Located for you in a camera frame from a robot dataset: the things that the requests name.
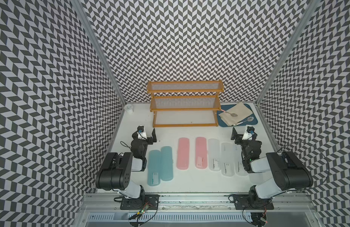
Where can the teal pencil case right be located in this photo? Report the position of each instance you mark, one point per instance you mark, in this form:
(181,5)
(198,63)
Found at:
(166,164)

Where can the teal pencil case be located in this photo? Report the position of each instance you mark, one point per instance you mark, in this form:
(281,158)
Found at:
(166,164)
(154,167)

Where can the aluminium front rail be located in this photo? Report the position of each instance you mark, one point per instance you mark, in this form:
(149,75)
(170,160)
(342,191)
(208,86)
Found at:
(199,202)

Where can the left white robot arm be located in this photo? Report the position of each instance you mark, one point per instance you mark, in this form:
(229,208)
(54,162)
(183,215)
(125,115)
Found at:
(114,174)

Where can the clear pencil case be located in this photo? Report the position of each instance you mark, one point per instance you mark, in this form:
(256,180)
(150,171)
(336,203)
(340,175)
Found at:
(227,160)
(259,178)
(214,154)
(239,168)

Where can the beige folded cloth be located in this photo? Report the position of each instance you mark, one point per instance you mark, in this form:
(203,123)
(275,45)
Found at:
(239,109)

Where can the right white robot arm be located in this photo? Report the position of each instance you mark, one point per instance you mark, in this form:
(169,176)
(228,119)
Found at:
(288,172)

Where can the orange wooden three-tier shelf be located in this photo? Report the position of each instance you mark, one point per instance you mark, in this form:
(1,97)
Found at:
(172,96)

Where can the teal pencil case left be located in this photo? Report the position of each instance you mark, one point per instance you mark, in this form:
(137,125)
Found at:
(154,167)

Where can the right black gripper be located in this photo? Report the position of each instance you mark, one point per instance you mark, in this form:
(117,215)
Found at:
(234,134)

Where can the metal spoon white handle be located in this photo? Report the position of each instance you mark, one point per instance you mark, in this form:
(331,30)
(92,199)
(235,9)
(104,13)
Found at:
(249,119)

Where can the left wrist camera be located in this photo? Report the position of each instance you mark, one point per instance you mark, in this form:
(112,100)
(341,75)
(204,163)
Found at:
(142,136)

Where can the pink pencil case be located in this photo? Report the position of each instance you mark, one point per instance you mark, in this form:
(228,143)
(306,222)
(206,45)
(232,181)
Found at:
(183,152)
(201,154)

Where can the pink pencil case right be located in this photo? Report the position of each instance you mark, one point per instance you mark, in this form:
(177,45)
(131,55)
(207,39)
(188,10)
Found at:
(201,154)

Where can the pink pencil case left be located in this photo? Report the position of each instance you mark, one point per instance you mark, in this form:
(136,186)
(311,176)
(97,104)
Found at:
(183,152)

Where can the teal rectangular tray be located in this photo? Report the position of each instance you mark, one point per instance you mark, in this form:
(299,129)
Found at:
(227,107)

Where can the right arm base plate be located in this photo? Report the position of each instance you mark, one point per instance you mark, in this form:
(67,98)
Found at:
(242,201)

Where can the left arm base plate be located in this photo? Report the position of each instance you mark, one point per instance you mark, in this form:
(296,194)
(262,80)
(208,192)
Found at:
(152,200)

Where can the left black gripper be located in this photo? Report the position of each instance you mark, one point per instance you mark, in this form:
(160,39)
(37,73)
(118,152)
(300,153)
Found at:
(149,139)

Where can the metal spoon pink handle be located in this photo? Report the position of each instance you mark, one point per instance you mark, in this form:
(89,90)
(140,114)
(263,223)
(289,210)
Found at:
(231,114)

